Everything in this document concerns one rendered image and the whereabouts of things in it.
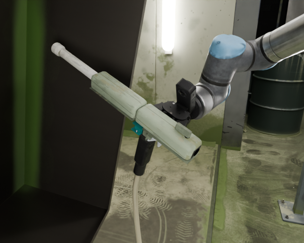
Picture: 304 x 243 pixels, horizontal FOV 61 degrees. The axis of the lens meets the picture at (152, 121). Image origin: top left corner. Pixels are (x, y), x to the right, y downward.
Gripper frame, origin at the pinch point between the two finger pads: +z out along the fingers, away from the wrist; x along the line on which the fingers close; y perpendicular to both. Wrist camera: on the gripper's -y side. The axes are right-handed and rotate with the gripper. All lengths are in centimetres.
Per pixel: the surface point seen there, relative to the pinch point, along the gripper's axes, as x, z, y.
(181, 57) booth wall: 75, -152, 61
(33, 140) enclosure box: 40, 6, 34
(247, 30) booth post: 39, -176, 24
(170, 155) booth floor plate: 33, -110, 124
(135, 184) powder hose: -1.3, -0.6, 21.1
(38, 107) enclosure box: 41.4, 2.3, 21.9
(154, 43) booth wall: 101, -144, 59
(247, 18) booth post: 44, -176, 16
